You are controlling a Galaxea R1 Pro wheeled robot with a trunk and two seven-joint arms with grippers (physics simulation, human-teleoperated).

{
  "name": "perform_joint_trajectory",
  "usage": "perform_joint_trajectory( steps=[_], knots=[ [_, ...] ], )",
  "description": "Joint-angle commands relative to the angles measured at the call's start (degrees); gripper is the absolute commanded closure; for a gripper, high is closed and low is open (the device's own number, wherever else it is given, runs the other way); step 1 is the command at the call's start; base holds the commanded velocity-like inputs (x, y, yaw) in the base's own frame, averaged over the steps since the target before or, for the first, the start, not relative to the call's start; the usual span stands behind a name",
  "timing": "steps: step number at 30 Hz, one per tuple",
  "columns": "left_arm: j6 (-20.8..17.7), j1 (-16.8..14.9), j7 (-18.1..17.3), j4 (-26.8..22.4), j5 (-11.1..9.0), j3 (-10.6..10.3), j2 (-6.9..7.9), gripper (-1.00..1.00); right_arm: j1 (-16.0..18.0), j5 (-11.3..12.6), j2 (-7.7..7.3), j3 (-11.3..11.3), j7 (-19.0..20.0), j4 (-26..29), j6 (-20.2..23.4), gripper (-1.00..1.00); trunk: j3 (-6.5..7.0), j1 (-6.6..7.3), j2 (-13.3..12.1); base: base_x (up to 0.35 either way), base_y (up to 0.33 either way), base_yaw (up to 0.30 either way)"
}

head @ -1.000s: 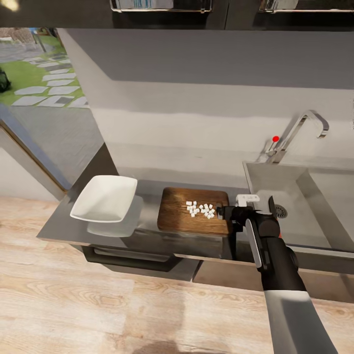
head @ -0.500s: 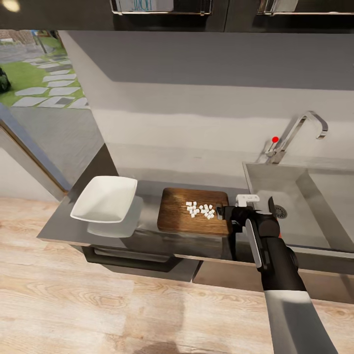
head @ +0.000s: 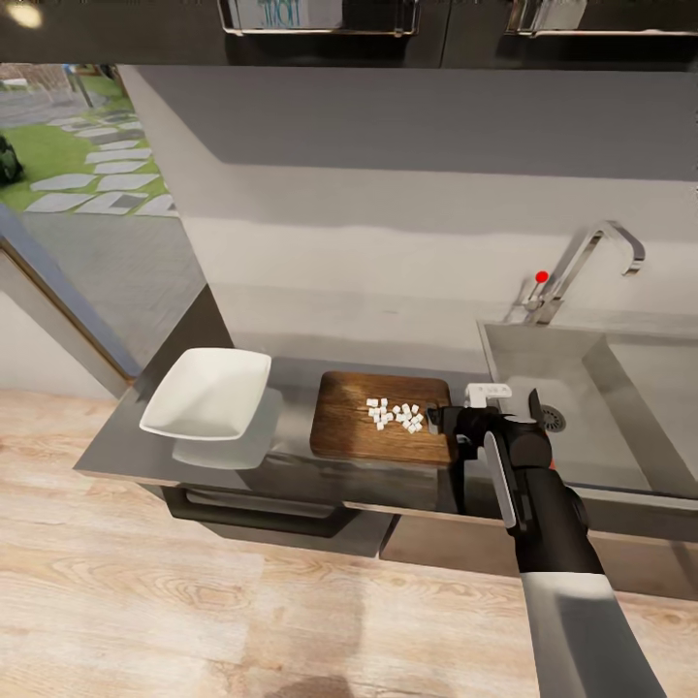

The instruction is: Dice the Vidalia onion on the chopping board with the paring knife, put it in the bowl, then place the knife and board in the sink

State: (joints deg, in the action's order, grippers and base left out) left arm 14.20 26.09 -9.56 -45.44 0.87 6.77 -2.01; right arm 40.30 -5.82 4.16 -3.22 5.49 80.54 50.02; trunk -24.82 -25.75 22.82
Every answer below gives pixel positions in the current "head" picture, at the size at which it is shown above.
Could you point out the dishwasher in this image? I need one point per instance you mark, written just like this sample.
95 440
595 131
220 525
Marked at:
281 522

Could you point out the cutting board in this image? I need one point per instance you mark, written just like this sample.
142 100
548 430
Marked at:
343 428

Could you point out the parer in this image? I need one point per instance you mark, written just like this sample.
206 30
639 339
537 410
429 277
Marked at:
536 410

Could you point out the drop in sink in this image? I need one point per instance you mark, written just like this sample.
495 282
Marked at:
620 408

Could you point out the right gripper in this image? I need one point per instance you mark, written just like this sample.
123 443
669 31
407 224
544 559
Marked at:
457 419

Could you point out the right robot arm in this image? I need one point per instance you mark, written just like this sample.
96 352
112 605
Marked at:
583 645

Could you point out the fixed window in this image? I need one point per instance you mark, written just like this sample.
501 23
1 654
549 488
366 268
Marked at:
86 213

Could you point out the bowl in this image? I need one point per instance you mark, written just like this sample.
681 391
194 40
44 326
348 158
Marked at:
210 394

